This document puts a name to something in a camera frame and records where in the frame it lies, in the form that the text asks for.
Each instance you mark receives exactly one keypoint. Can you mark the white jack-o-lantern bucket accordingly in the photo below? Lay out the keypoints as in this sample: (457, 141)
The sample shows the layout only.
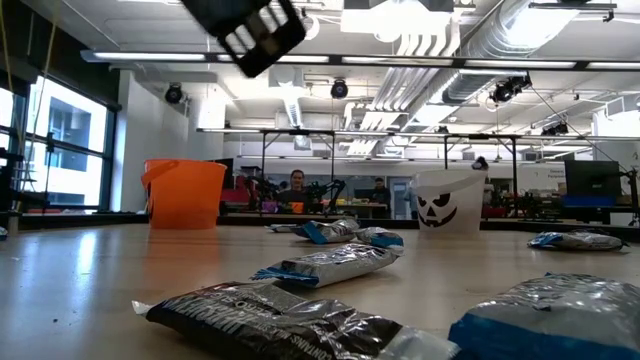
(465, 210)

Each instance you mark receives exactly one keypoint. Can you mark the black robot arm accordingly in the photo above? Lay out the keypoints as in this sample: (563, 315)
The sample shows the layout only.
(530, 205)
(265, 189)
(332, 187)

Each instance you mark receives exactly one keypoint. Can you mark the overhead beam with light strips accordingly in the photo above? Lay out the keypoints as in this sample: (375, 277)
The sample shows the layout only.
(336, 59)

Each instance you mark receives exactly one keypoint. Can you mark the black computer monitor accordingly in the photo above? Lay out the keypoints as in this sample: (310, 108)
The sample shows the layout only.
(592, 177)
(229, 172)

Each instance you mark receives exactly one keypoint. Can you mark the white ceiling light panel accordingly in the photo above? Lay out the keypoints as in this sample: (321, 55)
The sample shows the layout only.
(395, 17)

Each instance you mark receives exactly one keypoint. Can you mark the red cabinet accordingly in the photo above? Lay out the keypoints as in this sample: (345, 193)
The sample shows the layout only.
(232, 195)

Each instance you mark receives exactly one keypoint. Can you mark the dark framed window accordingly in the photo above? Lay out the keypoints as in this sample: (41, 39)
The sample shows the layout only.
(75, 125)

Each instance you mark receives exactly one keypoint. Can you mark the orange plastic bucket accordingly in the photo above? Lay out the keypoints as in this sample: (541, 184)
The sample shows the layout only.
(190, 200)

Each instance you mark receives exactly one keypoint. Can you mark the person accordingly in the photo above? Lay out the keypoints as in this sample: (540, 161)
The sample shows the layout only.
(296, 192)
(480, 163)
(381, 192)

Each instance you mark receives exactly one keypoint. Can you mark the purple bin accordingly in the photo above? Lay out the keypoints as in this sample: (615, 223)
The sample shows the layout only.
(270, 206)

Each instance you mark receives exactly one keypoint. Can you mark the orange bin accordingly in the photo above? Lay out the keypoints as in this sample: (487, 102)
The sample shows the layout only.
(297, 207)

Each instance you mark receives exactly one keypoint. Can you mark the black tripod stand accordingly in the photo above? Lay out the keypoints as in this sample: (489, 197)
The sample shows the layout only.
(49, 145)

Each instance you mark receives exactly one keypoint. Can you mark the blue desk panel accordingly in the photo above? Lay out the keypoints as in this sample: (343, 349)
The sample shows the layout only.
(595, 201)

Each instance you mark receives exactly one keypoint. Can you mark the black hanging camera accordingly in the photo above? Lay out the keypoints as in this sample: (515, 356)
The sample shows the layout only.
(555, 129)
(173, 95)
(339, 90)

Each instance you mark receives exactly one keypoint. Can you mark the black workstation frame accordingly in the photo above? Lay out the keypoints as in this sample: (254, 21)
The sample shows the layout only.
(263, 150)
(514, 150)

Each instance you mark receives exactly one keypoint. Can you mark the black aluminium table frame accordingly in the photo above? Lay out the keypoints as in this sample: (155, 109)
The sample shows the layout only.
(250, 220)

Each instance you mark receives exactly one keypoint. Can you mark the black camera on boom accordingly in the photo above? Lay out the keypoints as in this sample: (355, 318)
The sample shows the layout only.
(510, 89)

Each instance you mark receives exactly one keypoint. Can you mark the silver ventilation duct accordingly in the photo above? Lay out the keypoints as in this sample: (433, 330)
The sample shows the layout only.
(525, 30)

